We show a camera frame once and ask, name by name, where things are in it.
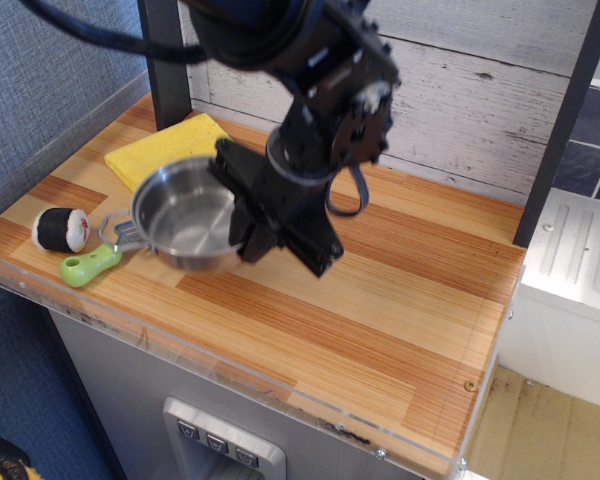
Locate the yellow black object corner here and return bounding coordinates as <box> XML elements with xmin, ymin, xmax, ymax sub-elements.
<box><xmin>0</xmin><ymin>451</ymin><xmax>43</xmax><ymax>480</ymax></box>

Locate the green handled toy spatula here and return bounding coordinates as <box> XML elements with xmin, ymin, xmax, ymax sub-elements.
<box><xmin>59</xmin><ymin>220</ymin><xmax>145</xmax><ymax>288</ymax></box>

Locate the dark shelf post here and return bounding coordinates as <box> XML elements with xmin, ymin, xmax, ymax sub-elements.
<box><xmin>137</xmin><ymin>0</ymin><xmax>192</xmax><ymax>130</ymax></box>
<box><xmin>513</xmin><ymin>1</ymin><xmax>600</xmax><ymax>248</ymax></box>

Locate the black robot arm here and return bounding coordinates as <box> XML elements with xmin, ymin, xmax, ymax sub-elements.
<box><xmin>189</xmin><ymin>1</ymin><xmax>400</xmax><ymax>275</ymax></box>

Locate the yellow folded towel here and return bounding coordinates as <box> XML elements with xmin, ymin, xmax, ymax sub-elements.
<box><xmin>105</xmin><ymin>114</ymin><xmax>230</xmax><ymax>191</ymax></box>

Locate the dark left shelf post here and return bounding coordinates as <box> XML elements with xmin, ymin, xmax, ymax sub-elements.
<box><xmin>137</xmin><ymin>0</ymin><xmax>192</xmax><ymax>130</ymax></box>

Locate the stainless steel pot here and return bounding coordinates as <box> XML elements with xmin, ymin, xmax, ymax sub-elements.
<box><xmin>98</xmin><ymin>157</ymin><xmax>242</xmax><ymax>274</ymax></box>

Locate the plush sushi roll toy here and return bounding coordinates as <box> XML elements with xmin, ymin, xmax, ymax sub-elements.
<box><xmin>31</xmin><ymin>207</ymin><xmax>90</xmax><ymax>253</ymax></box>

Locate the dark right shelf post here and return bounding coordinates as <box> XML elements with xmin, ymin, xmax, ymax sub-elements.
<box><xmin>513</xmin><ymin>1</ymin><xmax>600</xmax><ymax>248</ymax></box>

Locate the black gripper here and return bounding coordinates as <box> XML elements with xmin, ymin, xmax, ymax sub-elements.
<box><xmin>208</xmin><ymin>139</ymin><xmax>344</xmax><ymax>277</ymax></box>

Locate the white grooved appliance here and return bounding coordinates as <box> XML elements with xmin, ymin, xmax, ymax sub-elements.
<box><xmin>498</xmin><ymin>189</ymin><xmax>600</xmax><ymax>406</ymax></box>

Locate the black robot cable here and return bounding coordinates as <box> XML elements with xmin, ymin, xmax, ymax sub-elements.
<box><xmin>19</xmin><ymin>0</ymin><xmax>211</xmax><ymax>64</ymax></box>

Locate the silver dispenser button panel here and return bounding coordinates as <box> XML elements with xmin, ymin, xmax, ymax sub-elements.
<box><xmin>162</xmin><ymin>397</ymin><xmax>287</xmax><ymax>479</ymax></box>

